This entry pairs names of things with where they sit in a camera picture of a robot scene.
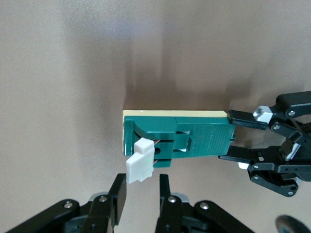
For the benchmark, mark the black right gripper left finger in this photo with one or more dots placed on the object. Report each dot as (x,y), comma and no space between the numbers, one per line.
(119,194)

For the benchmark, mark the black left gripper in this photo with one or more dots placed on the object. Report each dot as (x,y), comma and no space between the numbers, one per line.
(300,148)

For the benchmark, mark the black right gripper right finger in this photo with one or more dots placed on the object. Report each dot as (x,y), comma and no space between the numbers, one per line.
(165,194)

